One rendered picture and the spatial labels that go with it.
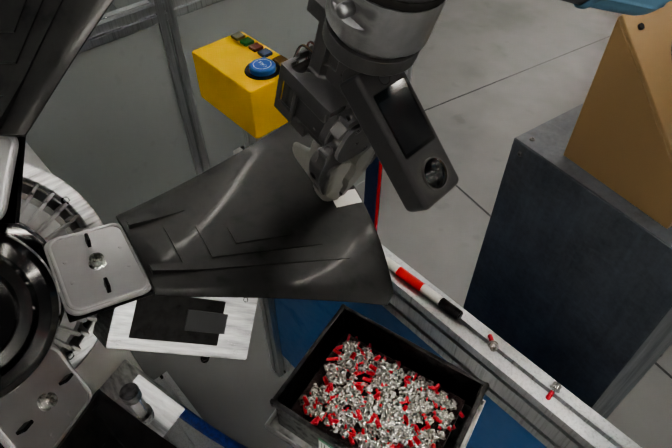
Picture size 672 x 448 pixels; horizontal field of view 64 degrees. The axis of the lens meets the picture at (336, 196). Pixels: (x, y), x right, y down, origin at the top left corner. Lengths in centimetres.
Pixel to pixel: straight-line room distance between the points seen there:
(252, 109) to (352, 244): 36
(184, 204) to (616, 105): 54
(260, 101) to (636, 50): 50
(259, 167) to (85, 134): 79
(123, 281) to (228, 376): 127
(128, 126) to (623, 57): 102
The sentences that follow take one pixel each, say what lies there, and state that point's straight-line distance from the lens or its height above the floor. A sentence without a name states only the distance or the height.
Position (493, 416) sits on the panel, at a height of 71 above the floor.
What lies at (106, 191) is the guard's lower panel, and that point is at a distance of 141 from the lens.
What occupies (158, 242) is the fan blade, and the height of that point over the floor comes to 116.
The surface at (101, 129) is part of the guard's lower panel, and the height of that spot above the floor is 77.
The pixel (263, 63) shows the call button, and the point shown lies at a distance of 84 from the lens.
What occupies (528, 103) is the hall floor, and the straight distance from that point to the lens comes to 278.
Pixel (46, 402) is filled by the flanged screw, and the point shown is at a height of 112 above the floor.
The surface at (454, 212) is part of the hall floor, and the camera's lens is 213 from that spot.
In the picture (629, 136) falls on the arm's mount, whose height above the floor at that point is 109.
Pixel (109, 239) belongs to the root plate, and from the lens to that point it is 51.
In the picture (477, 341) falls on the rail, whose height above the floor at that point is 86.
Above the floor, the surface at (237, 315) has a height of 100.
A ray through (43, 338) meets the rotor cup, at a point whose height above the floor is 119.
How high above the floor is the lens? 152
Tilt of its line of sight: 45 degrees down
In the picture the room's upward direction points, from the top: straight up
